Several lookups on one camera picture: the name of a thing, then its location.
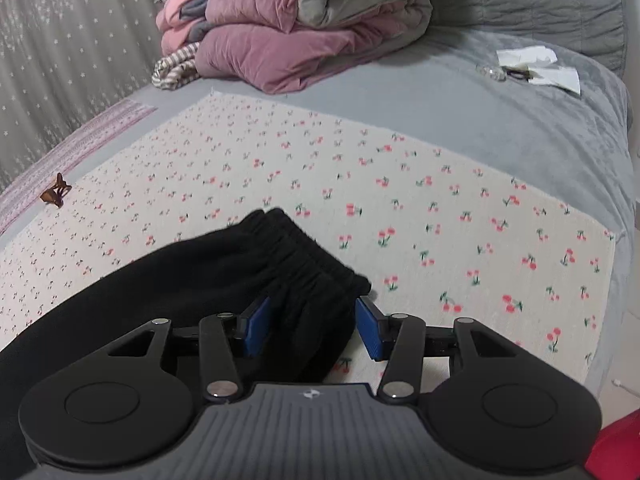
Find white tissue paper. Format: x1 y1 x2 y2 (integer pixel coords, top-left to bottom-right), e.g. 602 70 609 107
496 46 582 96

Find black pants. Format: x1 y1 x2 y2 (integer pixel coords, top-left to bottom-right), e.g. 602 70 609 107
1 208 371 479

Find grey star curtain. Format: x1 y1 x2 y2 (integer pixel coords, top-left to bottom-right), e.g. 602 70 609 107
0 0 160 188

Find red object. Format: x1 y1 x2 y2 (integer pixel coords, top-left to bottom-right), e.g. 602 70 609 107
586 411 640 480

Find brown hair claw clip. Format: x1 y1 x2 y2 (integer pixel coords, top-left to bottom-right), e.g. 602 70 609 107
40 172 73 208

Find clear glass object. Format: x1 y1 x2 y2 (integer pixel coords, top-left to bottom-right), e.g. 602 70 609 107
476 64 508 82

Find folded mauve grey comforter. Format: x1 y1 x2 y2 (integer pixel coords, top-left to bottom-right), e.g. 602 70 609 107
194 0 433 94

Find grey bed sheet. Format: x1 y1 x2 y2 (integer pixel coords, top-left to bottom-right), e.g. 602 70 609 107
1 28 634 391

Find pink striped blanket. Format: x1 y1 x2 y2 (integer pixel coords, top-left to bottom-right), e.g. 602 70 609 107
1 99 155 233

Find striped folded garment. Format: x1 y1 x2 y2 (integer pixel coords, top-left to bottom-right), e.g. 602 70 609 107
151 42 200 91

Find cherry print bed mat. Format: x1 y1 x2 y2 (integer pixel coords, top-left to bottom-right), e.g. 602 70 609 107
1 93 615 382

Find pink folded garment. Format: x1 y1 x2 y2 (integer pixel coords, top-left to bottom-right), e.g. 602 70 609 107
155 0 208 56

